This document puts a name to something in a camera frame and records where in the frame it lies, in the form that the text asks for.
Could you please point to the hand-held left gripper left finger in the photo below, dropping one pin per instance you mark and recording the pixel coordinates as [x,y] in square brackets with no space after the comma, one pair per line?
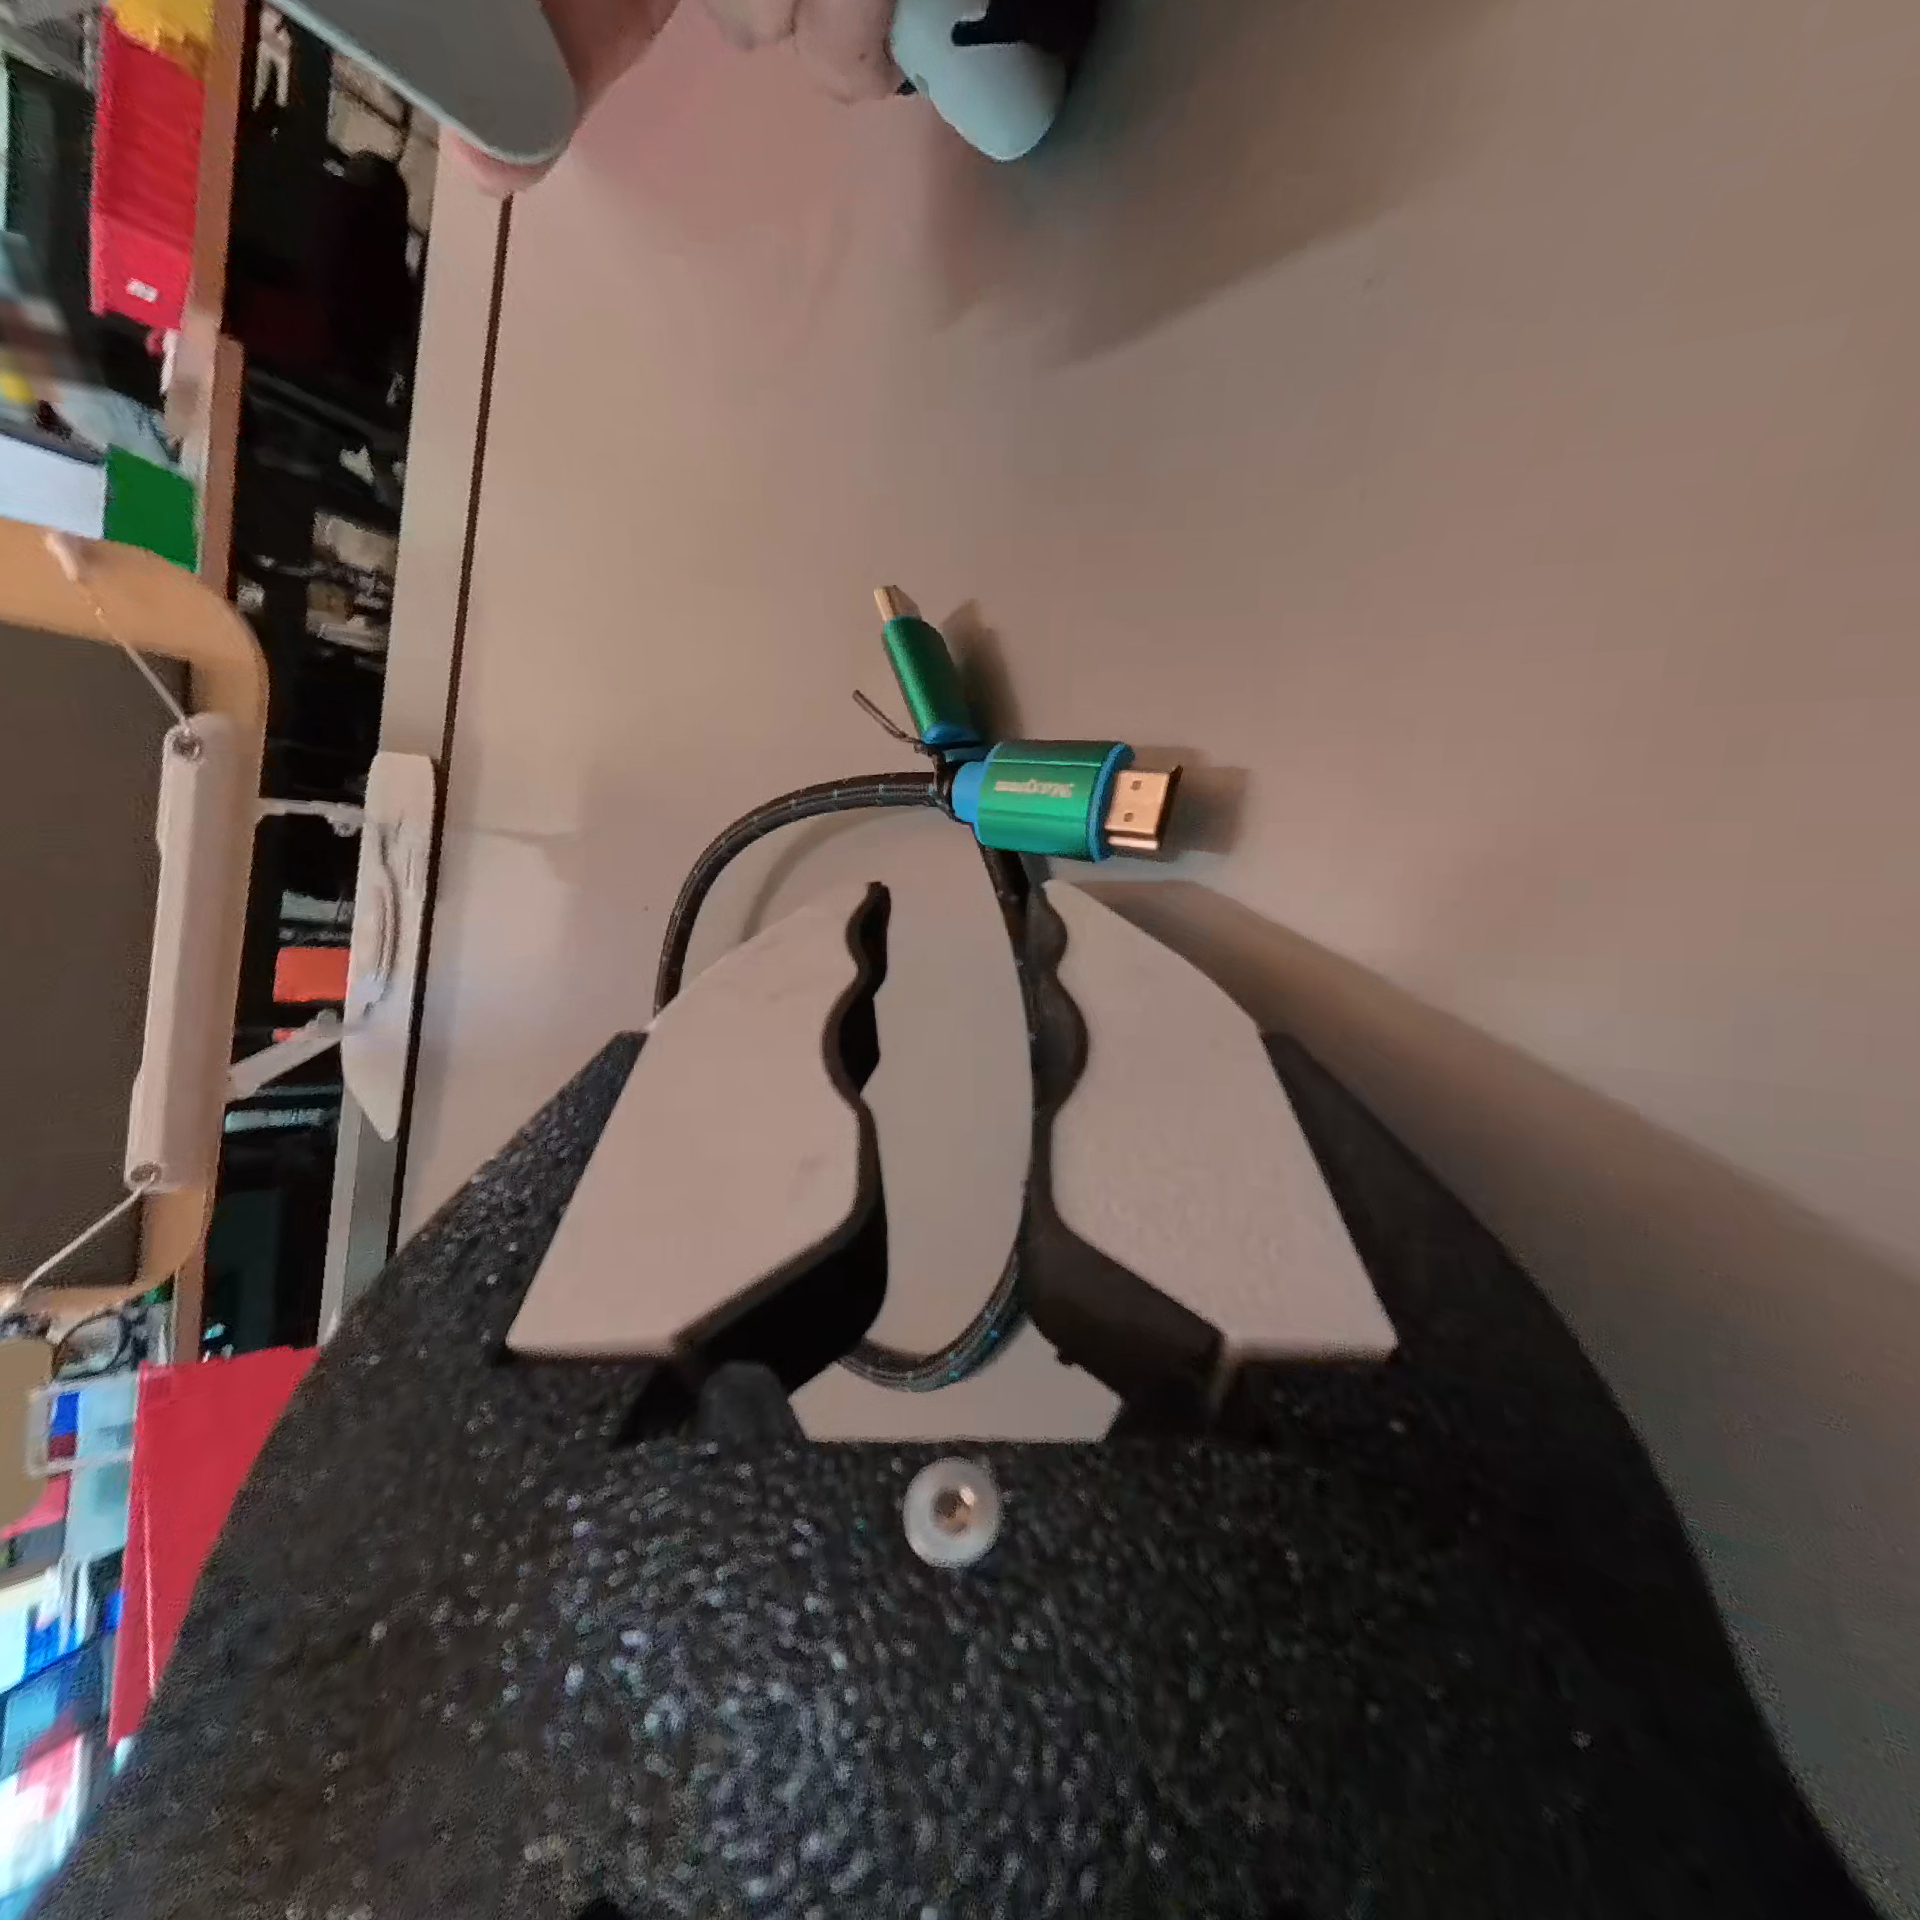
[704,1156]

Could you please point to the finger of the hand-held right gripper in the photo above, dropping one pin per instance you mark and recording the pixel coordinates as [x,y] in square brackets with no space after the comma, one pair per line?
[450,74]

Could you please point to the small red storage bin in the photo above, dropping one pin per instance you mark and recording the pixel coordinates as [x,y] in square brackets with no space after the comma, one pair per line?
[144,195]

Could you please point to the orange container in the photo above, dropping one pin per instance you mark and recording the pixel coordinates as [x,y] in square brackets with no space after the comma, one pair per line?
[312,974]

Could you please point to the person's right hand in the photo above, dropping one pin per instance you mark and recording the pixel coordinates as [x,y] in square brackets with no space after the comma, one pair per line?
[809,44]

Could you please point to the grey desk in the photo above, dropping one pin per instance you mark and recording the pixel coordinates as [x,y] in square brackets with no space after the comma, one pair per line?
[1502,599]

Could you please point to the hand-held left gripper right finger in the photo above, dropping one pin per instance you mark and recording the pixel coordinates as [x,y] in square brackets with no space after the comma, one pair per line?
[1201,1156]

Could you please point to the yellow storage bin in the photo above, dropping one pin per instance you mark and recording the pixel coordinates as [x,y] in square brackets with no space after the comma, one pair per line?
[158,17]

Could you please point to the green storage bin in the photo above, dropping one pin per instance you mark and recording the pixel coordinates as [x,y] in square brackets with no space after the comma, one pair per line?
[150,512]

